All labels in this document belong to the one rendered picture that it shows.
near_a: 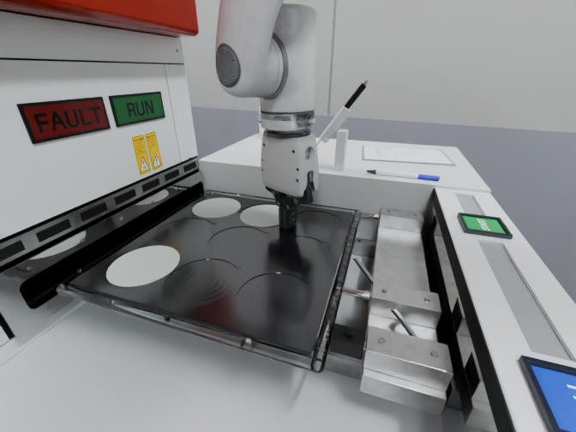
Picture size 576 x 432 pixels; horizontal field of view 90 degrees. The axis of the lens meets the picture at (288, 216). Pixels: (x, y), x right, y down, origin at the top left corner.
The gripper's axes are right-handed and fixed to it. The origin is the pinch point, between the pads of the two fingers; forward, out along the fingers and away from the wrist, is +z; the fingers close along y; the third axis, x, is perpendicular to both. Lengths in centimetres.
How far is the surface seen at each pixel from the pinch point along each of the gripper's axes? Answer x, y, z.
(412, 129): -138, 33, 6
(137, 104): 13.5, 23.9, -18.9
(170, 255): 20.1, 6.4, 1.8
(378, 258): -4.9, -16.3, 4.1
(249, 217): 2.9, 7.8, 1.9
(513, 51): -150, -2, -32
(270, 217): 0.1, 4.7, 1.9
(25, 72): 28.1, 17.2, -23.9
